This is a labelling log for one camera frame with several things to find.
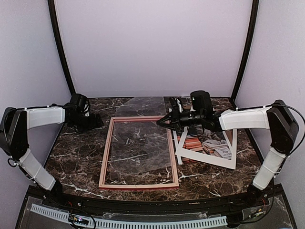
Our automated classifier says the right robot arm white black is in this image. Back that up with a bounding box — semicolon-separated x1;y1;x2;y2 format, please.
157;100;299;207

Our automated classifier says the left black corner post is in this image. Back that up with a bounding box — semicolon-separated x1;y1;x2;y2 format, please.
47;0;76;95

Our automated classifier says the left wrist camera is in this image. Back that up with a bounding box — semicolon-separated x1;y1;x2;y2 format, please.
70;93;91;116

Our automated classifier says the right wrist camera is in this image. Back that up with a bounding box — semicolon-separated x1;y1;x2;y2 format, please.
170;90;213;115

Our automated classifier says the white photo mat board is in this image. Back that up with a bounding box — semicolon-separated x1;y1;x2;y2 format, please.
175;127;237;170

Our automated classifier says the right black corner post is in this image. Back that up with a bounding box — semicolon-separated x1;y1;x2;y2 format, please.
231;0;259;102

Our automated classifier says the brown frame backing board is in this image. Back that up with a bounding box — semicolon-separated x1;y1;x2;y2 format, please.
224;130;233;146

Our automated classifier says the red wooden picture frame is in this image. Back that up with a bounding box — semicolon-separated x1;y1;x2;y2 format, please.
99;115;179;191

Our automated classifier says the white slotted cable duct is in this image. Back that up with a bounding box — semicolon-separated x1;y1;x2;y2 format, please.
30;204;227;229

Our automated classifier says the cat on books photo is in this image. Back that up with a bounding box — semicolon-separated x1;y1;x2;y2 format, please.
175;126;231;162

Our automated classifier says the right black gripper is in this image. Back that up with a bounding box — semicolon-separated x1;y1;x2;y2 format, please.
157;107;204;132

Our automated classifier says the black front rail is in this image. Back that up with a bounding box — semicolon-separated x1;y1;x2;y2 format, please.
28;186;282;217

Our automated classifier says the black corner post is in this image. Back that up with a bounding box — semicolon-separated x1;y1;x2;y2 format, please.
231;0;259;102
47;0;76;95

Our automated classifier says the clear acrylic sheet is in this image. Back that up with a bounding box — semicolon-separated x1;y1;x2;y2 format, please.
109;95;172;182

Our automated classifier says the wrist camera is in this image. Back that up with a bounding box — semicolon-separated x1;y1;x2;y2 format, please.
170;90;213;115
70;93;91;116

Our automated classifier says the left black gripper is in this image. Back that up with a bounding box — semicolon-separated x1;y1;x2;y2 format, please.
71;113;104;134

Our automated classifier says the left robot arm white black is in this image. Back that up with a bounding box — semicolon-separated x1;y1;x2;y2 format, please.
0;105;103;208

